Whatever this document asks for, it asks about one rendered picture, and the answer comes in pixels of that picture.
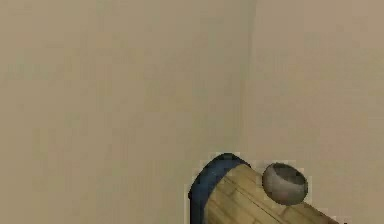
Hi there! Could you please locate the wooden table with blue edge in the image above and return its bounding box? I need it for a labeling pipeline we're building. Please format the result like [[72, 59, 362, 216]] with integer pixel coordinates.
[[187, 152, 342, 224]]

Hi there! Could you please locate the brown rusty bowl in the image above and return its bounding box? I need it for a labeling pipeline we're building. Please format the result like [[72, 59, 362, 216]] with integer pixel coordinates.
[[261, 162, 309, 206]]

